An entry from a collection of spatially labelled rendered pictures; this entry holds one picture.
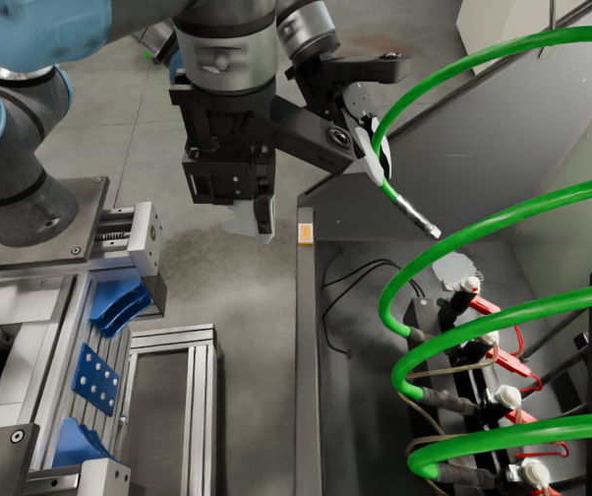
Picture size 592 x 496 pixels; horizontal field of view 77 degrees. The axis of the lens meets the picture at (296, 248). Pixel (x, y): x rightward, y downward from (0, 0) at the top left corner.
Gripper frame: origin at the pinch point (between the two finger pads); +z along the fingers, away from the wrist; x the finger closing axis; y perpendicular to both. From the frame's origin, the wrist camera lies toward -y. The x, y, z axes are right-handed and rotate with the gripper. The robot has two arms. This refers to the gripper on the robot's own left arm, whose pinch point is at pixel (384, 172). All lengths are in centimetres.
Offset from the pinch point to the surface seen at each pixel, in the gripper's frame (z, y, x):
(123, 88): -123, 262, -136
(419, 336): 19.8, -1.9, 12.9
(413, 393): 21.5, -3.6, 21.2
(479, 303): 23.4, -5.5, 0.8
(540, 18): -12, 11, -289
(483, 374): 33.6, -3.4, 4.5
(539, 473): 32.0, -13.2, 20.3
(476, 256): 34, 8, -36
